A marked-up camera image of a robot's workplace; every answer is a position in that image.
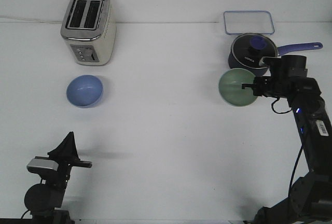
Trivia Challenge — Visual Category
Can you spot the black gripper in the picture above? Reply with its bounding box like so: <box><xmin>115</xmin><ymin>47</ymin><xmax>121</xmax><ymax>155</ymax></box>
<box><xmin>46</xmin><ymin>131</ymin><xmax>92</xmax><ymax>183</ymax></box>
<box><xmin>241</xmin><ymin>55</ymin><xmax>307</xmax><ymax>97</ymax></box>

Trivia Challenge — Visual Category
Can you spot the green bowl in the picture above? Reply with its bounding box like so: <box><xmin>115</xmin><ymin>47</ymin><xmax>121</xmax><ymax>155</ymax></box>
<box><xmin>218</xmin><ymin>68</ymin><xmax>257</xmax><ymax>107</ymax></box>

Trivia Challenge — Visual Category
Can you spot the blue bowl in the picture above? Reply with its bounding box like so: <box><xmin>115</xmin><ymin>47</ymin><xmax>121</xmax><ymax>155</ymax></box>
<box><xmin>66</xmin><ymin>75</ymin><xmax>104</xmax><ymax>108</ymax></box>

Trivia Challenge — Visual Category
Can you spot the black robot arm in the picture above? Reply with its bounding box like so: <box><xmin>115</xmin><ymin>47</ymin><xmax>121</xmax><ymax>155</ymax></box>
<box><xmin>24</xmin><ymin>131</ymin><xmax>92</xmax><ymax>223</ymax></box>
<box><xmin>242</xmin><ymin>55</ymin><xmax>331</xmax><ymax>223</ymax></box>

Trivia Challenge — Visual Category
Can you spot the glass pot lid blue knob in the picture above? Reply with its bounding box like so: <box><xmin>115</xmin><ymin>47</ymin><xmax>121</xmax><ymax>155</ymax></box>
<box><xmin>231</xmin><ymin>33</ymin><xmax>277</xmax><ymax>69</ymax></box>

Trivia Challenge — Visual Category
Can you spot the clear container blue rim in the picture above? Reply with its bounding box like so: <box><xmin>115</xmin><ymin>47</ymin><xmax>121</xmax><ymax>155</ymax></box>
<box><xmin>223</xmin><ymin>10</ymin><xmax>275</xmax><ymax>35</ymax></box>

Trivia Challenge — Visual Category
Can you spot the cream and steel toaster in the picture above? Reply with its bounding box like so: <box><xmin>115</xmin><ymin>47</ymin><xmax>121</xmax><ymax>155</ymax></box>
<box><xmin>60</xmin><ymin>0</ymin><xmax>117</xmax><ymax>66</ymax></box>

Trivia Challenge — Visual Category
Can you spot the blue saucepan with handle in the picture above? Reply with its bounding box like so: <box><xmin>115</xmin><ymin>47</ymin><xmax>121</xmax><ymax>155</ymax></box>
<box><xmin>228</xmin><ymin>42</ymin><xmax>323</xmax><ymax>76</ymax></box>

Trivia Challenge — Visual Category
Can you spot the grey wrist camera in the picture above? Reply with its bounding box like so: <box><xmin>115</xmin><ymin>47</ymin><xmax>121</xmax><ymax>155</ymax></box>
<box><xmin>26</xmin><ymin>158</ymin><xmax>59</xmax><ymax>174</ymax></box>

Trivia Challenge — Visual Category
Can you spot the white toaster power cord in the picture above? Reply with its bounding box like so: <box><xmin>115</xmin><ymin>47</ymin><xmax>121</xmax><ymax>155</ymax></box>
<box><xmin>0</xmin><ymin>15</ymin><xmax>64</xmax><ymax>24</ymax></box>

